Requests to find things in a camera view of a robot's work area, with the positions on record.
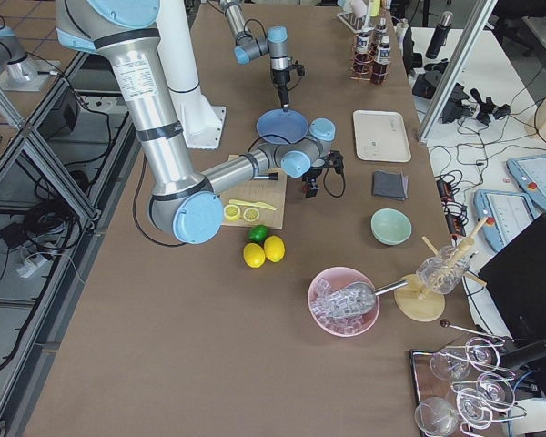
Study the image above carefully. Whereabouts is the blue teach pendant near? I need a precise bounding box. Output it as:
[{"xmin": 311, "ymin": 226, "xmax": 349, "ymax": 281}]
[{"xmin": 473, "ymin": 189, "xmax": 539, "ymax": 252}]

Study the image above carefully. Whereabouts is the lemon half upper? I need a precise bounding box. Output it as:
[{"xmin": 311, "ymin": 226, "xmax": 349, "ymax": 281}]
[{"xmin": 223, "ymin": 204, "xmax": 242, "ymax": 221}]

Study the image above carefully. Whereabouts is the yellow plastic knife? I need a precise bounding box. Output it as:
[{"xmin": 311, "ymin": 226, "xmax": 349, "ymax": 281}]
[{"xmin": 228, "ymin": 198, "xmax": 277, "ymax": 211}]

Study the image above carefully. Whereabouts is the black thermos bottle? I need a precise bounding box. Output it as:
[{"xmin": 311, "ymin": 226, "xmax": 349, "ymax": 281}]
[{"xmin": 425, "ymin": 11, "xmax": 453, "ymax": 59}]

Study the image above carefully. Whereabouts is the lemon half lower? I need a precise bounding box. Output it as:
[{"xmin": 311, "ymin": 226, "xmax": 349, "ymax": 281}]
[{"xmin": 242, "ymin": 207, "xmax": 260, "ymax": 223}]

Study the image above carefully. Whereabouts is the dark drink bottle front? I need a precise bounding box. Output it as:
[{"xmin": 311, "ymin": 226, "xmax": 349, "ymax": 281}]
[{"xmin": 370, "ymin": 36, "xmax": 390, "ymax": 85}]

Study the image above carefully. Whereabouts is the blue round plate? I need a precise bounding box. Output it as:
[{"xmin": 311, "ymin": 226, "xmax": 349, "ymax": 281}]
[{"xmin": 256, "ymin": 109, "xmax": 308, "ymax": 144}]

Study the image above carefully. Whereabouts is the blue teach pendant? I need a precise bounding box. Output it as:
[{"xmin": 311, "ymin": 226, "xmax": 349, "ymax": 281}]
[
  {"xmin": 506, "ymin": 154, "xmax": 546, "ymax": 212},
  {"xmin": 473, "ymin": 189, "xmax": 539, "ymax": 252}
]

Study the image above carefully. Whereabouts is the green lime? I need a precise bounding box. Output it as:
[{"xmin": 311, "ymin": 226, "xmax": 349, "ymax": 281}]
[{"xmin": 248, "ymin": 224, "xmax": 269, "ymax": 243}]

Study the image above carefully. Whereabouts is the pink bowl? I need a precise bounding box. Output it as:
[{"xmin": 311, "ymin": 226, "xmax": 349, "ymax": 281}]
[{"xmin": 308, "ymin": 267, "xmax": 380, "ymax": 338}]

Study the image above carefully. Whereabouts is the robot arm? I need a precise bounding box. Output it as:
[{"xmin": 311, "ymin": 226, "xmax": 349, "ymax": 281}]
[
  {"xmin": 56, "ymin": 0, "xmax": 335, "ymax": 244},
  {"xmin": 218, "ymin": 0, "xmax": 306, "ymax": 112}
]

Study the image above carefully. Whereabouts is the clear ice cubes pile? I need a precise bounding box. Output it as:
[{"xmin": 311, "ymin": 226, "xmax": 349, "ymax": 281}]
[{"xmin": 322, "ymin": 288, "xmax": 350, "ymax": 320}]

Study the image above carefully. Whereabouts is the blue teach pendant far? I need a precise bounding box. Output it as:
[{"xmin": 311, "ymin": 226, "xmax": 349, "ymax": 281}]
[{"xmin": 506, "ymin": 154, "xmax": 546, "ymax": 212}]

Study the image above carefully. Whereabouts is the metal ice scoop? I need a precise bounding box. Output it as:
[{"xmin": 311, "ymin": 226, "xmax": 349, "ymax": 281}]
[{"xmin": 339, "ymin": 279, "xmax": 408, "ymax": 317}]

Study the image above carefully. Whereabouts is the copper wire bottle rack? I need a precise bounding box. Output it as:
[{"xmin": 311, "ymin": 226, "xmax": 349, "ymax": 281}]
[{"xmin": 350, "ymin": 26, "xmax": 391, "ymax": 85}]

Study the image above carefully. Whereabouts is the pale green bowl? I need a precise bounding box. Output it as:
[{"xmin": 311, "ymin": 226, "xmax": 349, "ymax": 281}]
[{"xmin": 370, "ymin": 208, "xmax": 412, "ymax": 246}]

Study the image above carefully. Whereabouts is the dark drink bottle rear-left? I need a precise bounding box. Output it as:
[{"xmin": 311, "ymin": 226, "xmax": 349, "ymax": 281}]
[{"xmin": 374, "ymin": 17, "xmax": 387, "ymax": 46}]

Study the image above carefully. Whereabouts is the cream rabbit tray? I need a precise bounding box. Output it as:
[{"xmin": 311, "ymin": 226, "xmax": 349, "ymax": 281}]
[{"xmin": 353, "ymin": 109, "xmax": 411, "ymax": 163}]

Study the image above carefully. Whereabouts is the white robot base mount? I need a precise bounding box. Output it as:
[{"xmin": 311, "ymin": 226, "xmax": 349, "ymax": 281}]
[{"xmin": 156, "ymin": 0, "xmax": 226, "ymax": 150}]

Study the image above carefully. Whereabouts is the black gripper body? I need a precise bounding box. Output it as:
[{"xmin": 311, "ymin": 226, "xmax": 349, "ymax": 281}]
[
  {"xmin": 270, "ymin": 61, "xmax": 306, "ymax": 91},
  {"xmin": 301, "ymin": 151, "xmax": 345, "ymax": 182}
]

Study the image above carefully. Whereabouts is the glass mug on stand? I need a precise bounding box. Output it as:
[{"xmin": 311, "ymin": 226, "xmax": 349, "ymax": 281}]
[{"xmin": 416, "ymin": 246, "xmax": 470, "ymax": 295}]

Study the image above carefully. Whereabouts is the dark drink bottle rear-right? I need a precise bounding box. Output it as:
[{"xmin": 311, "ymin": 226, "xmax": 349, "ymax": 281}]
[{"xmin": 351, "ymin": 25, "xmax": 373, "ymax": 81}]

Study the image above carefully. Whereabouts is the wine glass rack tray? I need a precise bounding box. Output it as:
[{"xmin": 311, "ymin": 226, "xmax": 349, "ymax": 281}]
[{"xmin": 409, "ymin": 334, "xmax": 527, "ymax": 436}]

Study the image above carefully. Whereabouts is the grey folded cloth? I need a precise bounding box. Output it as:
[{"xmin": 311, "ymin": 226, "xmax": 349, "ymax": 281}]
[{"xmin": 372, "ymin": 170, "xmax": 409, "ymax": 201}]

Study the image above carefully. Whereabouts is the wooden cup stand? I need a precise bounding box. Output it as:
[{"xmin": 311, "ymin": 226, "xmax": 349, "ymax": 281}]
[{"xmin": 394, "ymin": 217, "xmax": 488, "ymax": 322}]

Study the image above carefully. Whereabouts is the whole lemon upper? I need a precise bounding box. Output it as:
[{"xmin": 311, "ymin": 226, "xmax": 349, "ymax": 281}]
[{"xmin": 263, "ymin": 235, "xmax": 286, "ymax": 262}]

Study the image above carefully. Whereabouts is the whole lemon lower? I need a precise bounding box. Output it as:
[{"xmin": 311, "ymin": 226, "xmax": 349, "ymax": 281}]
[{"xmin": 243, "ymin": 242, "xmax": 266, "ymax": 269}]

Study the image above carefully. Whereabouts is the lemon half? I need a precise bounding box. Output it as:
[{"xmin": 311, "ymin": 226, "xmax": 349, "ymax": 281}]
[
  {"xmin": 223, "ymin": 204, "xmax": 242, "ymax": 221},
  {"xmin": 242, "ymin": 207, "xmax": 260, "ymax": 223}
]

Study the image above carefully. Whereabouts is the black monitor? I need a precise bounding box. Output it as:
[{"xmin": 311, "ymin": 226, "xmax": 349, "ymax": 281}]
[{"xmin": 479, "ymin": 214, "xmax": 546, "ymax": 340}]

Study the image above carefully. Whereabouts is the whole lemon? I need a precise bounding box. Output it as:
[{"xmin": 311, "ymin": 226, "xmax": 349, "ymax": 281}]
[
  {"xmin": 263, "ymin": 235, "xmax": 286, "ymax": 262},
  {"xmin": 243, "ymin": 242, "xmax": 266, "ymax": 269}
]

